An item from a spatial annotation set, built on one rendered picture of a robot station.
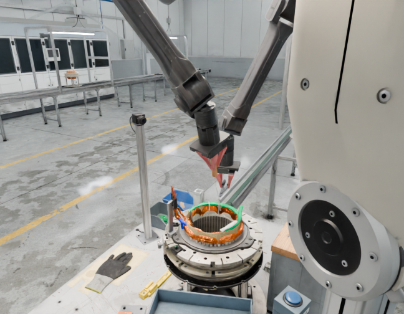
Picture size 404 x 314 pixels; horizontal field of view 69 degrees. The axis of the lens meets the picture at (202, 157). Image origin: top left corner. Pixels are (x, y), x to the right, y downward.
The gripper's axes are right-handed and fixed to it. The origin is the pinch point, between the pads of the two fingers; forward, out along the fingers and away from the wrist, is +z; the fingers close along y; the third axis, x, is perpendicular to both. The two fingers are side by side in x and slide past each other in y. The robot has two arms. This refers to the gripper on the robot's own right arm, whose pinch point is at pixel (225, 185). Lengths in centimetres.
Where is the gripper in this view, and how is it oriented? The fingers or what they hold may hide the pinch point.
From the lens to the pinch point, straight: 110.5
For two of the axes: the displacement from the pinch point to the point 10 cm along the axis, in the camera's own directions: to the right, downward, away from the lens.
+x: -2.6, 3.8, -8.9
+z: 0.1, 9.2, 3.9
